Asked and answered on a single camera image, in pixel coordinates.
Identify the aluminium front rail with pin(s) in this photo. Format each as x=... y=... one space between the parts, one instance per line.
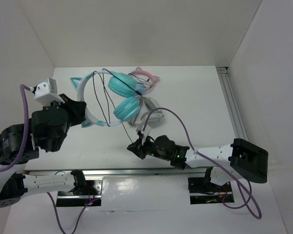
x=125 y=172

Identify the aluminium side rail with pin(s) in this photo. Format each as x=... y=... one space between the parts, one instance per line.
x=231 y=102

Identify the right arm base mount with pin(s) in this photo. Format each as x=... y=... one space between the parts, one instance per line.
x=202 y=191

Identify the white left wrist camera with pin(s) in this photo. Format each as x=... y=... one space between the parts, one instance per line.
x=45 y=92

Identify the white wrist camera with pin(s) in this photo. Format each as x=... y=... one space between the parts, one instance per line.
x=45 y=92
x=143 y=131

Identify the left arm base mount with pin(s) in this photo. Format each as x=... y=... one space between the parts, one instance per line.
x=88 y=193

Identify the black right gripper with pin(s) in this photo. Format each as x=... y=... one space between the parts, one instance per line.
x=137 y=148

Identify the pink blue cat-ear headphones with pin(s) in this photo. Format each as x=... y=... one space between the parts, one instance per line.
x=145 y=80

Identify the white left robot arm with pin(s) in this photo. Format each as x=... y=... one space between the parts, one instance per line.
x=17 y=147

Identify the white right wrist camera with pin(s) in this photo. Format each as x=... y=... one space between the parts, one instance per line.
x=143 y=131

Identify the teal cat-ear headphones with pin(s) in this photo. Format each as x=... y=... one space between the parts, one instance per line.
x=120 y=92

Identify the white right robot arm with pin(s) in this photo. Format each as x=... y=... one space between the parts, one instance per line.
x=240 y=159

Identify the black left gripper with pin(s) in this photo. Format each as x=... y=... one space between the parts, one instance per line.
x=76 y=107

